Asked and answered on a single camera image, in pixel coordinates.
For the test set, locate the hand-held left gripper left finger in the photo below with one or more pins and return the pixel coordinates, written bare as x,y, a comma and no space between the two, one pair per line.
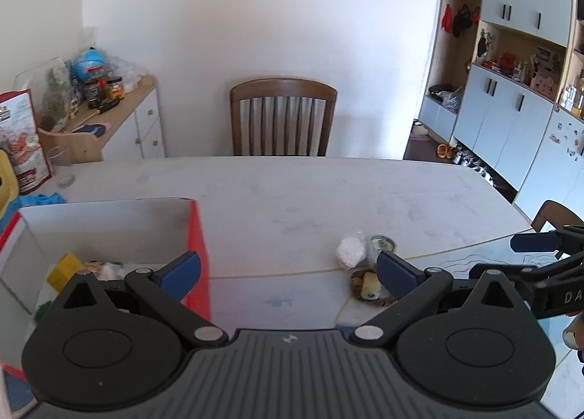
182,270

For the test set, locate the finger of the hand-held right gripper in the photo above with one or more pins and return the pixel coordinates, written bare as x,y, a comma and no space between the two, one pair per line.
534,242
529,274

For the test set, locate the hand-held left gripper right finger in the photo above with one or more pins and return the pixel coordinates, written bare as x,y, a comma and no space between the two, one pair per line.
397,273

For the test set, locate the red cardboard box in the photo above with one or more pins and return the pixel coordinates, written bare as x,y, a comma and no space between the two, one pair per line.
197,227

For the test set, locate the yellow block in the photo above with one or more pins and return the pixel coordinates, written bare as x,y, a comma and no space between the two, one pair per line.
64,268

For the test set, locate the person's right hand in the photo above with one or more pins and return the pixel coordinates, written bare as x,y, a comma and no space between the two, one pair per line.
578,332

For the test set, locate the small round lion plush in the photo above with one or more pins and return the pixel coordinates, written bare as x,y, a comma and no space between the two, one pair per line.
367,286

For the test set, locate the dark wooden chair back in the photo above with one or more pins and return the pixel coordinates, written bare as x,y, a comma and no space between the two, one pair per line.
547,211

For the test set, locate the white cotton ball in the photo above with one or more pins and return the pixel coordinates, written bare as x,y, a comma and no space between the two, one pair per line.
350,252

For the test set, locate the white wooden sideboard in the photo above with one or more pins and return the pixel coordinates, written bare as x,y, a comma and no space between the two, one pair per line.
146,127

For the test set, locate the clear drinking glass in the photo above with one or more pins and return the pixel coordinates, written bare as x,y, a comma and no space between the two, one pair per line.
61,168

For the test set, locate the wooden desk organizer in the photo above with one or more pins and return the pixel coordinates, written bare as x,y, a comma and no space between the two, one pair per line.
68,150

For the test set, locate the black and yellow screwdriver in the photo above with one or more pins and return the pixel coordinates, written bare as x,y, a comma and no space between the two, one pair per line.
106,105

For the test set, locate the orange label jar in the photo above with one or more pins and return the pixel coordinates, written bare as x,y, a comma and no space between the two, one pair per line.
116,89

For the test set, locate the dark jar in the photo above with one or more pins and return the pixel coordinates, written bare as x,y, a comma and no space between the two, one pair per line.
93,93

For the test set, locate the red and white snack bag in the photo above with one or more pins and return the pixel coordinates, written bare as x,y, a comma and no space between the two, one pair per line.
23,140

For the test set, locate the brown wooden dining chair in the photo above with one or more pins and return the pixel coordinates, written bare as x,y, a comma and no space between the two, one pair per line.
283,88

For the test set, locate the clear plastic bag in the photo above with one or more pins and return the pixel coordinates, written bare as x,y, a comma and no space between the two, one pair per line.
125,70

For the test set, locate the clear bag with green contents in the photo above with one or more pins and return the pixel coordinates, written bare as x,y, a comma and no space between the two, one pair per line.
59,95

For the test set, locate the black hanging cloth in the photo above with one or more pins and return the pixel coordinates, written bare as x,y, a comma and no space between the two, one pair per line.
461,22

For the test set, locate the red hanging cloth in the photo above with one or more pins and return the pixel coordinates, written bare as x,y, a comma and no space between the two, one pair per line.
447,18

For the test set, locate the pale blue wall cabinet unit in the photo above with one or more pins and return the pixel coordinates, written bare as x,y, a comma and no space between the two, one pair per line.
502,127

